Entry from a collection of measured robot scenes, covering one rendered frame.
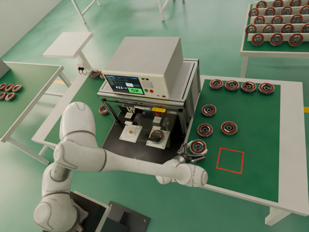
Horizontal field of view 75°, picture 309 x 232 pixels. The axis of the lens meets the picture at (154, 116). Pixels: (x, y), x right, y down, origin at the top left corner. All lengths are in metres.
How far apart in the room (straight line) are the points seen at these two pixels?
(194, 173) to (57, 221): 0.78
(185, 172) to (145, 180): 1.31
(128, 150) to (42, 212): 0.68
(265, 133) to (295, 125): 0.21
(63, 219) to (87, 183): 1.27
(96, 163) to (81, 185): 1.79
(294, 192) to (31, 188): 2.70
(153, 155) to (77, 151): 0.82
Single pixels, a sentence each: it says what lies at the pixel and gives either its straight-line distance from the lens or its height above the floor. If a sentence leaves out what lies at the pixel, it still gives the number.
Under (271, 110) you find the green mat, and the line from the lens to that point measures 1.76.
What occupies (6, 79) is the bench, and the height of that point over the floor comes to 0.75.
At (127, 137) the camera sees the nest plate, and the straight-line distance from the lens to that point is 1.66.
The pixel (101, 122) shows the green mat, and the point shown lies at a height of 0.75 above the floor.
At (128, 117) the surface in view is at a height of 0.92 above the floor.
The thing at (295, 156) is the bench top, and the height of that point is 0.75.
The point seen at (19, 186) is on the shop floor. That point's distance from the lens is 3.17.
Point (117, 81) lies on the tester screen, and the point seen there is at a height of 1.24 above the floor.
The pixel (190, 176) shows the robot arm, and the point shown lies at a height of 1.13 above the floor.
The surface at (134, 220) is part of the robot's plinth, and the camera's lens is 2.24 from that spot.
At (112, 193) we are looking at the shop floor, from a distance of 2.41.
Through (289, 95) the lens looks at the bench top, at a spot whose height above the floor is 0.75.
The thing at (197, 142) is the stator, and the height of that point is 0.84.
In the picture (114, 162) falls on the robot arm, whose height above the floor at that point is 1.36.
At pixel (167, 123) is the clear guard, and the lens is 1.29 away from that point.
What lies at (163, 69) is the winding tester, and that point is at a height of 1.32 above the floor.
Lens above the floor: 2.12
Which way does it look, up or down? 52 degrees down
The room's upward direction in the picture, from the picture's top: 21 degrees counter-clockwise
